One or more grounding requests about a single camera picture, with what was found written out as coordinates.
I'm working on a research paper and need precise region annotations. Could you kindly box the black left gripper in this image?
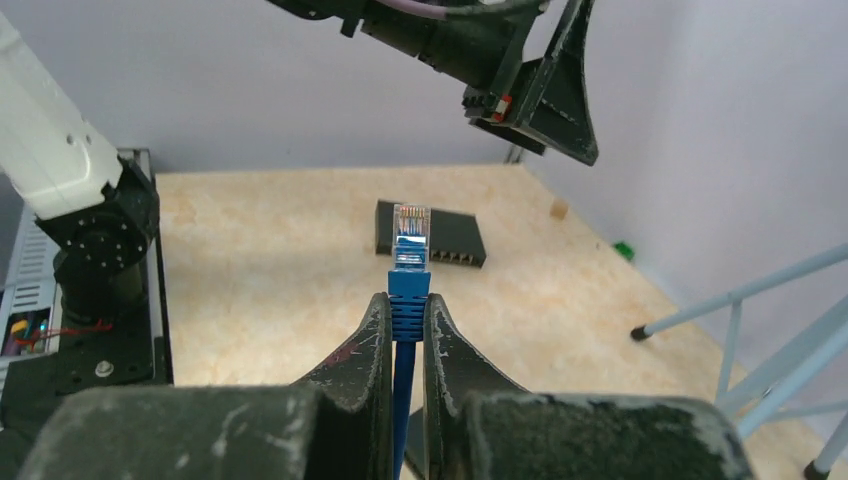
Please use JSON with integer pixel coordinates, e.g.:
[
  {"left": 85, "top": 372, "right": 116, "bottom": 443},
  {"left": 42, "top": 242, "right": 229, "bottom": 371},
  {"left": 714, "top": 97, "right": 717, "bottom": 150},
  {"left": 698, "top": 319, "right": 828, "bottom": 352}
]
[{"left": 361, "top": 1, "right": 599, "bottom": 166}]

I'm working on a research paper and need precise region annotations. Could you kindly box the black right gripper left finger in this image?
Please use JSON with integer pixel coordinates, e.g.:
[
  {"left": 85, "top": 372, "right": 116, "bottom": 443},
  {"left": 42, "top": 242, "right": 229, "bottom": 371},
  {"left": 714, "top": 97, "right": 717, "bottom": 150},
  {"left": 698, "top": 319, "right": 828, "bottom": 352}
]
[{"left": 19, "top": 293, "right": 394, "bottom": 479}]

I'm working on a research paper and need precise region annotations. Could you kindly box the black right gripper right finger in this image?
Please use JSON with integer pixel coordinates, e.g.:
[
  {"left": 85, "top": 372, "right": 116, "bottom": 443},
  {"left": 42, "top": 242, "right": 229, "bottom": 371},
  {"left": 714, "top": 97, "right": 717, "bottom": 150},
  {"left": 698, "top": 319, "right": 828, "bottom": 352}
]
[{"left": 422, "top": 294, "right": 753, "bottom": 479}]

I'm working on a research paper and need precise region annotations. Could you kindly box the blue ethernet cable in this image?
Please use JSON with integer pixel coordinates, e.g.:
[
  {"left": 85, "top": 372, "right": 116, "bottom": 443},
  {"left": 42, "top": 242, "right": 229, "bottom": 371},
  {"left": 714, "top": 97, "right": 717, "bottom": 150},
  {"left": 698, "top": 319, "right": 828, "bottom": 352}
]
[{"left": 387, "top": 203, "right": 433, "bottom": 480}]

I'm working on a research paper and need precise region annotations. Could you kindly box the black network switch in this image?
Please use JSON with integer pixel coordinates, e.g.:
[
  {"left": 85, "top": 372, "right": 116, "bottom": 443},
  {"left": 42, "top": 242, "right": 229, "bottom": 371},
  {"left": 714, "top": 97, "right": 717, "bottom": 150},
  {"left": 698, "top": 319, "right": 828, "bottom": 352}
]
[{"left": 375, "top": 199, "right": 487, "bottom": 268}]

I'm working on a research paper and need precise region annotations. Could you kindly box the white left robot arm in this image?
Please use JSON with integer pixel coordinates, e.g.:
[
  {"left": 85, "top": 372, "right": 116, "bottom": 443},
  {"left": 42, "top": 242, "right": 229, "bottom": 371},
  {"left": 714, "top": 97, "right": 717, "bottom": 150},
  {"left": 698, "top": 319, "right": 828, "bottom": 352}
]
[{"left": 1, "top": 1, "right": 599, "bottom": 323}]

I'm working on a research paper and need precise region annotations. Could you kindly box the small wooden cube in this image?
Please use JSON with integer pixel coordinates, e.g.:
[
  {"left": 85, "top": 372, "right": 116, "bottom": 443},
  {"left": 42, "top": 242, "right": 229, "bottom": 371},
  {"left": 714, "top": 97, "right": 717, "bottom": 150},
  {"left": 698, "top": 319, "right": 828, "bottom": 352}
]
[{"left": 549, "top": 199, "right": 570, "bottom": 221}]

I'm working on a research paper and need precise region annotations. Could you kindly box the small green block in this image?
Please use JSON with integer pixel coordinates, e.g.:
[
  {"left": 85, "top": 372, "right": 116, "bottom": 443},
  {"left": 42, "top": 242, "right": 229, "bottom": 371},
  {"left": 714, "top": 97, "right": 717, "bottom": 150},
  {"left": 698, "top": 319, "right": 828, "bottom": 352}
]
[{"left": 613, "top": 241, "right": 635, "bottom": 262}]

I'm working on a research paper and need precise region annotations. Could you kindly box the light blue tripod stand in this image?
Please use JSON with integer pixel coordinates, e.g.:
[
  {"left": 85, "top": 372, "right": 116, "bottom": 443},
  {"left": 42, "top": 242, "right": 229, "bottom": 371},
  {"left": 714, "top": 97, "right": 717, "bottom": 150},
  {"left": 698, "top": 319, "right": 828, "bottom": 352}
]
[{"left": 630, "top": 243, "right": 847, "bottom": 479}]

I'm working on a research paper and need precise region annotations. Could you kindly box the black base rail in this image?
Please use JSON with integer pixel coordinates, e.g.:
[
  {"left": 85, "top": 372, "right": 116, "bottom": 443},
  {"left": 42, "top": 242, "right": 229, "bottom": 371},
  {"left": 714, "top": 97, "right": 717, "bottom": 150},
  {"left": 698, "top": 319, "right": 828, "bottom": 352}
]
[{"left": 0, "top": 148, "right": 175, "bottom": 439}]

